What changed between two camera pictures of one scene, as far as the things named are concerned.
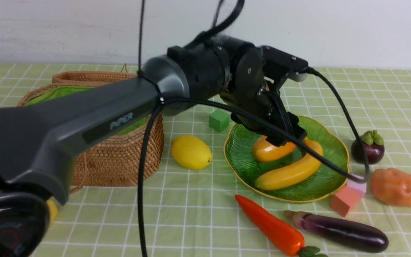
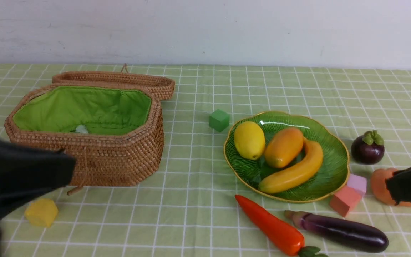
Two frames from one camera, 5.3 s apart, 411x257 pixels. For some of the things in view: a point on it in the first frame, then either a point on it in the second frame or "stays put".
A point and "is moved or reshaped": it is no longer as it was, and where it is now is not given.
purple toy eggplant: x=340 y=232 stays put
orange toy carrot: x=288 y=242 stays put
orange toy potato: x=394 y=186 stays put
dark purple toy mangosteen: x=373 y=146 stays put
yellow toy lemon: x=191 y=152 to x=249 y=140
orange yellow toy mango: x=263 y=151 is moved or reshaped
